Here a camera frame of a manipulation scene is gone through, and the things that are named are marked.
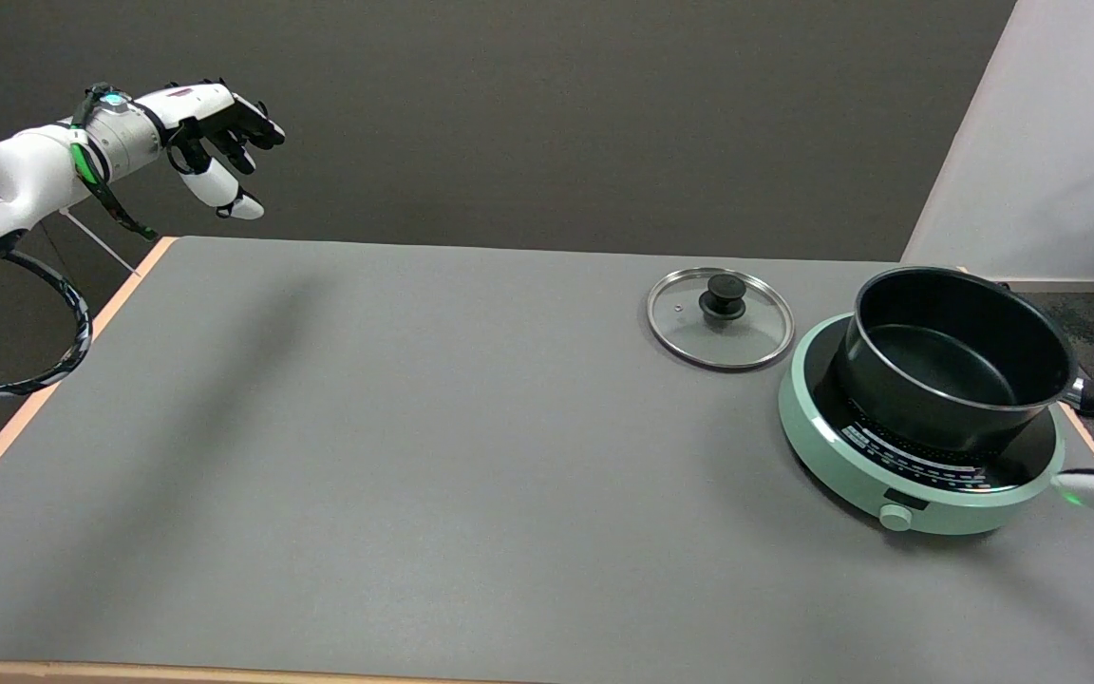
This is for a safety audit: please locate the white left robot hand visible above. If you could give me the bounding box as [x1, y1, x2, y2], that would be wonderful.
[134, 79, 287, 221]

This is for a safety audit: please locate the black pot with handle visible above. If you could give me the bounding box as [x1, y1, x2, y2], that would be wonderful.
[832, 266, 1094, 453]

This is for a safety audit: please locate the green induction cooker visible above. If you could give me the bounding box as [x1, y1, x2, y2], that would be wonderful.
[778, 313, 1068, 537]

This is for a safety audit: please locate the glass lid with black knob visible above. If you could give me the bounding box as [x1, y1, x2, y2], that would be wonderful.
[646, 267, 797, 372]

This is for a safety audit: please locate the black green wrist cable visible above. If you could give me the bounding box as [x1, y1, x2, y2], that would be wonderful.
[69, 83, 161, 241]

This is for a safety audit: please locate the black braided cable loop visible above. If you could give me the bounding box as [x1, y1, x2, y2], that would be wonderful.
[0, 249, 93, 401]

